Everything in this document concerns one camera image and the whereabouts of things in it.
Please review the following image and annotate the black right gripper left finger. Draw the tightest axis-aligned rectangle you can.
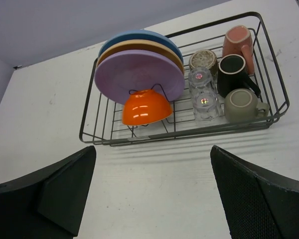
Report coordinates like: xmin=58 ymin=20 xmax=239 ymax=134
xmin=0 ymin=146 xmax=97 ymax=239

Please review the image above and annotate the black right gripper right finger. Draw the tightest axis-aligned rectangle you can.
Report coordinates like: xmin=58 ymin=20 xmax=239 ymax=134
xmin=210 ymin=145 xmax=299 ymax=239

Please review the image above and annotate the orange bowl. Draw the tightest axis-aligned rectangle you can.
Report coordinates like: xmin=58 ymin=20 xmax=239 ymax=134
xmin=122 ymin=89 xmax=172 ymax=126

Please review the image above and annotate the purple plate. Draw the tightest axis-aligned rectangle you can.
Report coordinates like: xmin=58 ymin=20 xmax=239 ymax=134
xmin=94 ymin=50 xmax=185 ymax=105

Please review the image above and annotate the tan yellow plate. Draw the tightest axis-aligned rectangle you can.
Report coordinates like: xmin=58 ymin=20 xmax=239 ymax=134
xmin=96 ymin=39 xmax=184 ymax=74

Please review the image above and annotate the blue plate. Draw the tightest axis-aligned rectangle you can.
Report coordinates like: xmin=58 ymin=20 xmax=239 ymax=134
xmin=98 ymin=29 xmax=184 ymax=63

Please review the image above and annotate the grey green mug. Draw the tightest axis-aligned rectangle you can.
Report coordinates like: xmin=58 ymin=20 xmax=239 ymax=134
xmin=224 ymin=88 xmax=270 ymax=123

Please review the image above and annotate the clear glass tumbler near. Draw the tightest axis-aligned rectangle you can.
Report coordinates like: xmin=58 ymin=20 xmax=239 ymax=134
xmin=192 ymin=91 xmax=223 ymax=122

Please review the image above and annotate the clear glass tumbler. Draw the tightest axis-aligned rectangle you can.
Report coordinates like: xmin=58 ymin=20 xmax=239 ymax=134
xmin=188 ymin=67 xmax=215 ymax=96
xmin=192 ymin=91 xmax=223 ymax=122

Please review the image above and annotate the black mug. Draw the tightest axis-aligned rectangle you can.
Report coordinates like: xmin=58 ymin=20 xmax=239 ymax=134
xmin=217 ymin=54 xmax=261 ymax=98

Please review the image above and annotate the clear glass tumbler far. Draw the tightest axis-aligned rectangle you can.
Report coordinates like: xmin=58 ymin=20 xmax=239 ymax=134
xmin=188 ymin=67 xmax=215 ymax=96

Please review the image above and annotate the speckled ceramic cup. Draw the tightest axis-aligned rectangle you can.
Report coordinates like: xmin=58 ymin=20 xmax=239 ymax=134
xmin=188 ymin=49 xmax=218 ymax=78

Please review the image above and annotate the pink mug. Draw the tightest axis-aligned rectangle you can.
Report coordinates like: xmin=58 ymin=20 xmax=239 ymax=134
xmin=222 ymin=25 xmax=255 ymax=75

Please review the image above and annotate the dark wire dish rack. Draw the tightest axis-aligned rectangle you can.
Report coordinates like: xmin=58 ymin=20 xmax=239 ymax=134
xmin=79 ymin=11 xmax=290 ymax=146

